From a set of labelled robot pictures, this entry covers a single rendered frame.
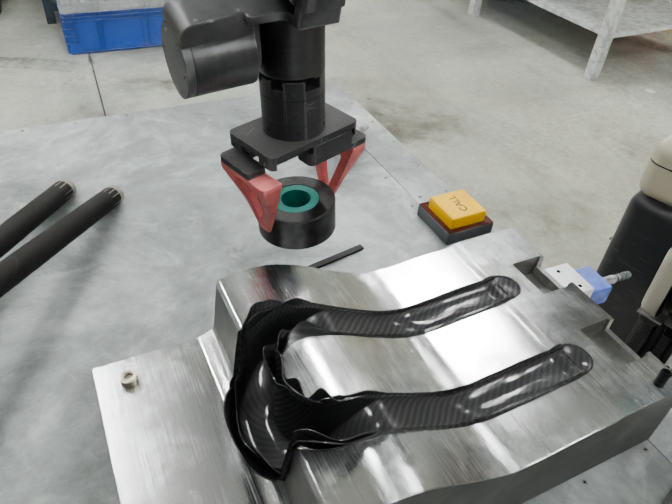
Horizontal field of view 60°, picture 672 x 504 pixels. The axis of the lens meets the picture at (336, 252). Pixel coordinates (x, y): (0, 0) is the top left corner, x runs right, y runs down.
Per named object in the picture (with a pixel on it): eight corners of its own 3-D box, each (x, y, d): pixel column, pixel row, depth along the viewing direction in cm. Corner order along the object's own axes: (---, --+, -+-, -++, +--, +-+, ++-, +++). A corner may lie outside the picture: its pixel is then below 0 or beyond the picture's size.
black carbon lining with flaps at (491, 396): (499, 282, 67) (521, 216, 61) (602, 388, 57) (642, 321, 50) (203, 379, 54) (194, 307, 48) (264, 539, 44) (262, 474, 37)
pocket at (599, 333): (599, 340, 64) (612, 316, 61) (637, 376, 60) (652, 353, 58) (568, 353, 62) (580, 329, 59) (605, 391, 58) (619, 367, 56)
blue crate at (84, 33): (167, 21, 363) (163, -16, 349) (181, 46, 335) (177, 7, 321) (62, 29, 343) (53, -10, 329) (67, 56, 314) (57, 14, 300)
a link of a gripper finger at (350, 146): (270, 200, 61) (264, 120, 55) (321, 174, 65) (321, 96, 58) (313, 231, 57) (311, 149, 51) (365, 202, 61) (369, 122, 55)
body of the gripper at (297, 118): (229, 148, 53) (219, 71, 48) (313, 112, 59) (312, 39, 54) (272, 178, 50) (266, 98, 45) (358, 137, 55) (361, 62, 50)
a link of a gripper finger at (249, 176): (227, 222, 58) (215, 140, 52) (283, 194, 62) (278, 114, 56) (268, 256, 54) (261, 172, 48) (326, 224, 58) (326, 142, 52)
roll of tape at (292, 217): (291, 261, 57) (289, 234, 54) (243, 223, 61) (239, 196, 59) (351, 226, 61) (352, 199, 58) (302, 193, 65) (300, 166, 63)
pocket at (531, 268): (533, 277, 71) (542, 254, 68) (564, 306, 67) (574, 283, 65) (504, 287, 69) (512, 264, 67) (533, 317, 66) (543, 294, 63)
